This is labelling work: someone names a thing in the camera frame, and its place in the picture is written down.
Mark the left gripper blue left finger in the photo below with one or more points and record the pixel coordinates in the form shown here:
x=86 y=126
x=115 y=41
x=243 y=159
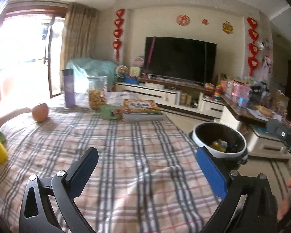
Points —
x=80 y=171

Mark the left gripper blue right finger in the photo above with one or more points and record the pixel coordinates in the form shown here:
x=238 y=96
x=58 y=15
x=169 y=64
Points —
x=215 y=172

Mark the yellow snack bag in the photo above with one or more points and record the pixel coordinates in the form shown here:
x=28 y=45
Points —
x=218 y=146

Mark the black white trash bin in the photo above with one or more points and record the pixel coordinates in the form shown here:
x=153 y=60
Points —
x=236 y=154

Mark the person's right hand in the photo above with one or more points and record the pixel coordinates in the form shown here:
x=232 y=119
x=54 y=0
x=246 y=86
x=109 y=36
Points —
x=284 y=205

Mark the brown marble coffee table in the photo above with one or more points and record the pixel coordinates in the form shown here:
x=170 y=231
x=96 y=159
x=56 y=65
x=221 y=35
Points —
x=259 y=142

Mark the white paper sheet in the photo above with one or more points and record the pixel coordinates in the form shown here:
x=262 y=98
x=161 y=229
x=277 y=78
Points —
x=257 y=114

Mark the plaid checkered blanket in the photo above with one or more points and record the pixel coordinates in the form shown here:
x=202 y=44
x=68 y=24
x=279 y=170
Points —
x=146 y=180

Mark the green snack box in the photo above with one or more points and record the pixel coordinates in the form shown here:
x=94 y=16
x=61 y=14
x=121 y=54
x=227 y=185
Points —
x=111 y=112

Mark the pink storage box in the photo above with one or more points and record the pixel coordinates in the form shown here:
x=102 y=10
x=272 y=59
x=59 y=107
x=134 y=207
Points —
x=240 y=91

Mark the red apple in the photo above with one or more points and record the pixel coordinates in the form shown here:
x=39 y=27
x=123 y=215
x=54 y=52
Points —
x=40 y=112

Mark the white tv cabinet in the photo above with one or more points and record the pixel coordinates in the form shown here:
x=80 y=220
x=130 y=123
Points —
x=170 y=100

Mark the right red heart decoration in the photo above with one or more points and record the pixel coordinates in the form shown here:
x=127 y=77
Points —
x=252 y=47

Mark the red heart decoration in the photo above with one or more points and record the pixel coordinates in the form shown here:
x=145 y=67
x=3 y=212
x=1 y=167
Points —
x=118 y=32
x=252 y=47

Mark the orange children's book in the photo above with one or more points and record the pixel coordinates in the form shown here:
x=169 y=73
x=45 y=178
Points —
x=135 y=110

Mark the purple thermos bottle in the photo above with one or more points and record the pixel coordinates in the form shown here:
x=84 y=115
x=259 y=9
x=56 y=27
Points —
x=68 y=87

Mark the clear cookie jar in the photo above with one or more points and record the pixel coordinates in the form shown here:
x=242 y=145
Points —
x=97 y=91

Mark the teal covered armchair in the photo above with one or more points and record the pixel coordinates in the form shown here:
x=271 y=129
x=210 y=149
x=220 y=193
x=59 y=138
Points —
x=87 y=67

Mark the ferris wheel toy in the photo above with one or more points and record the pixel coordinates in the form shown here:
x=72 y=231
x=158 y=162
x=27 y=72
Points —
x=121 y=72

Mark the black flat television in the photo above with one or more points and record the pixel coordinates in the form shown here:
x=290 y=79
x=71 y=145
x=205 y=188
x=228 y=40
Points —
x=186 y=59

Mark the right beige curtain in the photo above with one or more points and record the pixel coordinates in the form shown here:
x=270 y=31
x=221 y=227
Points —
x=78 y=33

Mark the left red heart decoration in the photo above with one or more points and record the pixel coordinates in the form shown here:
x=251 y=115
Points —
x=118 y=32

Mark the rainbow stacking ring toy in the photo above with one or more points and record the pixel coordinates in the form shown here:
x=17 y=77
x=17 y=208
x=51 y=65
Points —
x=217 y=92

